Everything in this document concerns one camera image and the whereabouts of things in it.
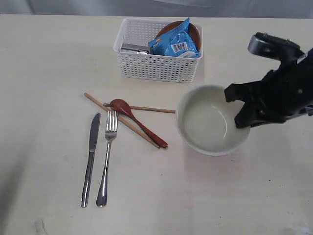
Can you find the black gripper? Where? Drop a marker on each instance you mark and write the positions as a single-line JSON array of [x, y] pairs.
[[281, 95]]

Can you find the grey-green ceramic bowl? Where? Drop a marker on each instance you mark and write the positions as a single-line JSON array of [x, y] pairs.
[[205, 121]]

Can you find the blue snack packet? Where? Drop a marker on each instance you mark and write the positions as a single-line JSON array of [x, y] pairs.
[[175, 43]]

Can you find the brown ceramic plate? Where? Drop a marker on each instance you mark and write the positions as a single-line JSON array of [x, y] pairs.
[[192, 31]]

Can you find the white perforated plastic basket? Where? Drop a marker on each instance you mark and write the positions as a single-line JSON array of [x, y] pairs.
[[140, 31]]

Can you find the brown wooden spoon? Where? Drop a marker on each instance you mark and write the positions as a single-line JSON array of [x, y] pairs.
[[123, 107]]

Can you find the silver fork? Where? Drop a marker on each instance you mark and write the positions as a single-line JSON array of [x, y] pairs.
[[110, 134]]

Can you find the brown wooden chopstick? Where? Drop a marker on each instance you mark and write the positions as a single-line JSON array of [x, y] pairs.
[[122, 120], [153, 109]]

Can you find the silver table knife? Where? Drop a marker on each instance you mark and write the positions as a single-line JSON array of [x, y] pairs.
[[93, 136]]

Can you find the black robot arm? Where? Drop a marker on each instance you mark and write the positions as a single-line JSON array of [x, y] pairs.
[[282, 94]]

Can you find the silver metal tin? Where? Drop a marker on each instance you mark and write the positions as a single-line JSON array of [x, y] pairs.
[[136, 49]]

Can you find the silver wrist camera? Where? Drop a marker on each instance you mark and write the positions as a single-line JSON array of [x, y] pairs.
[[268, 46]]

